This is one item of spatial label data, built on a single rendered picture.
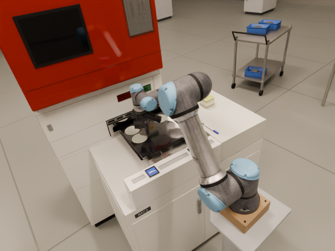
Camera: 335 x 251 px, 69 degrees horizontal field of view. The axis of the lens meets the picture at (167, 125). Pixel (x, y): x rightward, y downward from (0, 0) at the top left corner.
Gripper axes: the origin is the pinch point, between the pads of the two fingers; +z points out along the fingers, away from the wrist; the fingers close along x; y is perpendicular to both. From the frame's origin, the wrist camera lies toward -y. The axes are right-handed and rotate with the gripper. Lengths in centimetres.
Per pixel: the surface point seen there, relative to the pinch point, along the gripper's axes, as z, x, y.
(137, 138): 1.3, 0.5, 7.5
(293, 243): 91, 24, -96
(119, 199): 9.3, 40.6, 13.5
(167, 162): -4.4, 28.8, -12.8
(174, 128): 1.4, -7.4, -16.0
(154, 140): 1.4, 3.5, -3.6
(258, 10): 78, -662, -260
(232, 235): 9, 62, -40
